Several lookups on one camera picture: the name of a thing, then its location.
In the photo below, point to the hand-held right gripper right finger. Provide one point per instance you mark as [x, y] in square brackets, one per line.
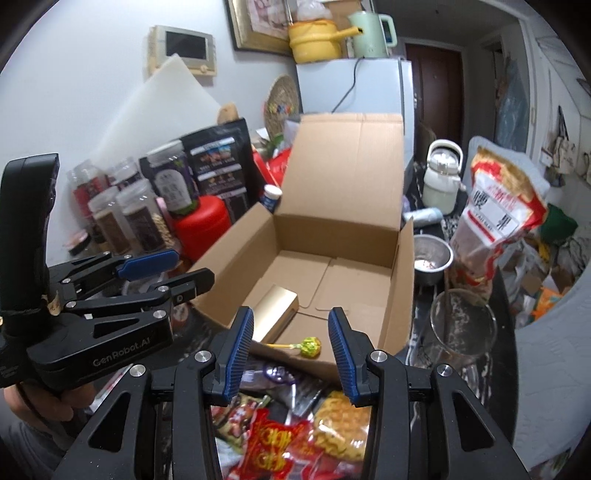
[342, 360]

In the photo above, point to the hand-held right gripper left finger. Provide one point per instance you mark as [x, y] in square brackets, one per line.
[238, 355]

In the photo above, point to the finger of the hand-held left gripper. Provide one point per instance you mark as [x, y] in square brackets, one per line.
[194, 281]
[150, 265]

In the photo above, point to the small red gold-print packet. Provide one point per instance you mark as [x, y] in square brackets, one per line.
[277, 438]

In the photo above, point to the brown cardboard box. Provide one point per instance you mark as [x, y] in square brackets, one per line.
[341, 184]

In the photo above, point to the person's left forearm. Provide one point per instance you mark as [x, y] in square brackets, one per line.
[25, 450]

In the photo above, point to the person's left hand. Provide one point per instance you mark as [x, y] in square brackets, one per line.
[46, 410]

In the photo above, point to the green wrapped lollipop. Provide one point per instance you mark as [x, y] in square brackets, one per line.
[310, 347]

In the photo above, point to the silver purple snack packet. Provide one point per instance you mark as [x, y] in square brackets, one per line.
[272, 373]

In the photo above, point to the clear jar with dark contents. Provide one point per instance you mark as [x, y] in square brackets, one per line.
[138, 217]
[125, 173]

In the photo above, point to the dark striped snack packet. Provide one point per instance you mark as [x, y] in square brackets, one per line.
[307, 397]

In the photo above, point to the red plastic container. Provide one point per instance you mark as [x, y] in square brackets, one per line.
[203, 226]

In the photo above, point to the clear jar with brown contents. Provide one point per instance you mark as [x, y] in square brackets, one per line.
[108, 221]

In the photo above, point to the gold rectangular box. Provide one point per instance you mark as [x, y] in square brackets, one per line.
[277, 309]

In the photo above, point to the red green snack packet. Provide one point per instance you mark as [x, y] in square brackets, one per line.
[233, 417]

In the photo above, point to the clear waffle packet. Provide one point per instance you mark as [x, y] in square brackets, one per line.
[339, 424]

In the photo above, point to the clear jar with red label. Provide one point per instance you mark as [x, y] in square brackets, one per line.
[87, 189]

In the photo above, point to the dark jar with white label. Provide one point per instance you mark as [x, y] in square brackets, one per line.
[171, 180]

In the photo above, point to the white bottle with blue label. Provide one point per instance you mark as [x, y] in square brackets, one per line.
[271, 197]

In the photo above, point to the metal spoon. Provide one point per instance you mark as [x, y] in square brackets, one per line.
[446, 295]

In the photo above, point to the black stand-up pouch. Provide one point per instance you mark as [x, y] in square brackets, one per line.
[221, 161]

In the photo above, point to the clear glass mug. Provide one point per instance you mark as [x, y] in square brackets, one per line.
[461, 323]

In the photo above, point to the stainless steel bowl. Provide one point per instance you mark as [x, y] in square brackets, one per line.
[431, 263]

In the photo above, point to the red gift bag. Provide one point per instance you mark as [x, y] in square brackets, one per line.
[272, 168]

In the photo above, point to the white cutting board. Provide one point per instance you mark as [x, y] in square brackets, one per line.
[161, 110]

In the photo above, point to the silver can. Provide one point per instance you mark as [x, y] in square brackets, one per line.
[422, 217]

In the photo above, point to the white electric kettle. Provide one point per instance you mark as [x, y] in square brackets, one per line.
[441, 184]

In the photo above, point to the round woven trivet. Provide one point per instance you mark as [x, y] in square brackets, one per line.
[281, 99]

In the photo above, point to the large red cashew bag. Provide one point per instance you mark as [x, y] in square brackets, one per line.
[501, 217]

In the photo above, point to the white fridge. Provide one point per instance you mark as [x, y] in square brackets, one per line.
[351, 87]

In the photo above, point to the green bag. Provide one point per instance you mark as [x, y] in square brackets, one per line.
[558, 224]

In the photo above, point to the framed picture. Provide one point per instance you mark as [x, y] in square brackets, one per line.
[258, 23]

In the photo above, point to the yellow enamel pot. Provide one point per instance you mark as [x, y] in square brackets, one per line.
[314, 41]

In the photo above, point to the dark brown door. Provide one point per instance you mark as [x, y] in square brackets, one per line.
[434, 87]

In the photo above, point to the pale green electric kettle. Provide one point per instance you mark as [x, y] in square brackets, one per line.
[369, 34]

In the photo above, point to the beige tote bag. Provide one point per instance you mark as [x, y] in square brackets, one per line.
[563, 147]

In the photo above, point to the beige wall intercom panel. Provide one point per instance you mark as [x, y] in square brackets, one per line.
[184, 48]

